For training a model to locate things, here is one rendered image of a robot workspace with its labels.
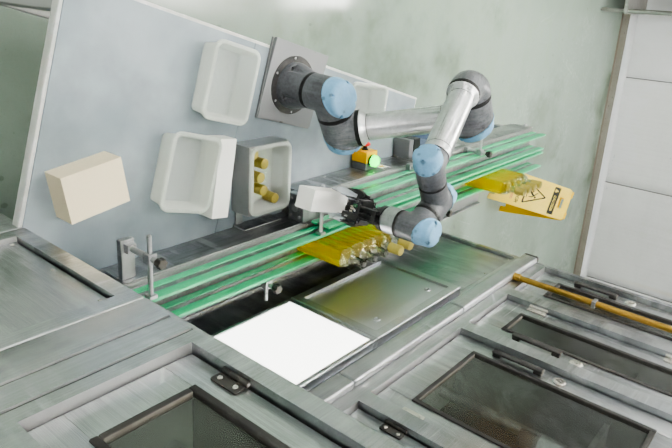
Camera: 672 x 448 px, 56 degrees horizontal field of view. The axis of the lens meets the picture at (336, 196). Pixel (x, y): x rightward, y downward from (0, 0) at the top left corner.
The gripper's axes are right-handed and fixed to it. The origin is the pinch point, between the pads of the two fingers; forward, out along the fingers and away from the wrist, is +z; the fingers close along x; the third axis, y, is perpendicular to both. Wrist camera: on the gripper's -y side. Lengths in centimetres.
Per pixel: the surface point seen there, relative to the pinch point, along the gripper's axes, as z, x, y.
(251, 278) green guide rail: 16.4, 28.6, 9.7
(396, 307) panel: -15.2, 28.9, -23.2
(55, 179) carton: 29, 6, 69
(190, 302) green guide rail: 16.7, 34.6, 31.1
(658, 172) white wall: 43, -56, -616
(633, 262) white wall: 48, 49, -645
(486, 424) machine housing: -60, 40, 0
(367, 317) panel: -12.8, 32.0, -12.1
